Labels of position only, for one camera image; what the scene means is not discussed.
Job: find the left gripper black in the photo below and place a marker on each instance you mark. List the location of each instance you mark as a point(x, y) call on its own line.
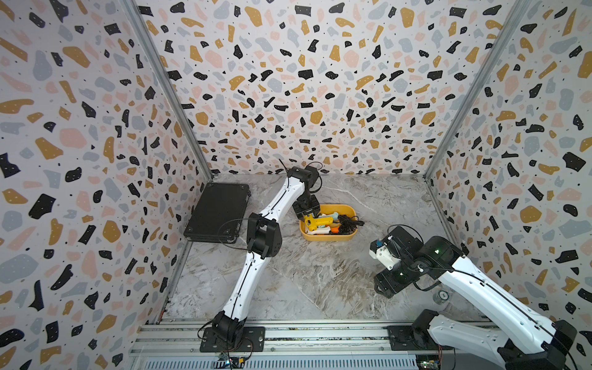
point(316, 209)

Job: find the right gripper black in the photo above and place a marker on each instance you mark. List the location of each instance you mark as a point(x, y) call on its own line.
point(381, 280)

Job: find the yellow hot glue gun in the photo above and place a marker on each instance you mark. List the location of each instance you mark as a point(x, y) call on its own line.
point(313, 223)

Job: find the white hot glue gun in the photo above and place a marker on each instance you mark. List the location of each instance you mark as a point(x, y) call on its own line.
point(318, 231)

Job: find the mint green hot glue gun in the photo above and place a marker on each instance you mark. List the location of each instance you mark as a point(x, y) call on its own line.
point(334, 216)

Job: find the yellow plastic storage box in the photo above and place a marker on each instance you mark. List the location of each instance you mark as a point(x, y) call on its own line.
point(348, 219)

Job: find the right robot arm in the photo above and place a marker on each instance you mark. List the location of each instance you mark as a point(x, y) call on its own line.
point(521, 339)

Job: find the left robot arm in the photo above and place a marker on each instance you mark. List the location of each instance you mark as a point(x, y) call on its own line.
point(263, 242)

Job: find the small camouflage tape roll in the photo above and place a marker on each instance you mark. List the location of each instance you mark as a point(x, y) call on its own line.
point(441, 297)

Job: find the black hard case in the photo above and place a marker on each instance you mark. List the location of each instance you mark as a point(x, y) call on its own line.
point(218, 216)

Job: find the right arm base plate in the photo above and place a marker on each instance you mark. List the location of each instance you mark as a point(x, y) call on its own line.
point(406, 338)

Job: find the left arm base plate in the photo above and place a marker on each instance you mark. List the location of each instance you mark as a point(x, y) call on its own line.
point(251, 339)

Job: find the aluminium front rail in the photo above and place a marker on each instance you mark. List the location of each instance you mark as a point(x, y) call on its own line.
point(177, 337)

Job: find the slotted white cable duct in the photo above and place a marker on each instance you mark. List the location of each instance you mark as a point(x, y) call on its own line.
point(392, 361)

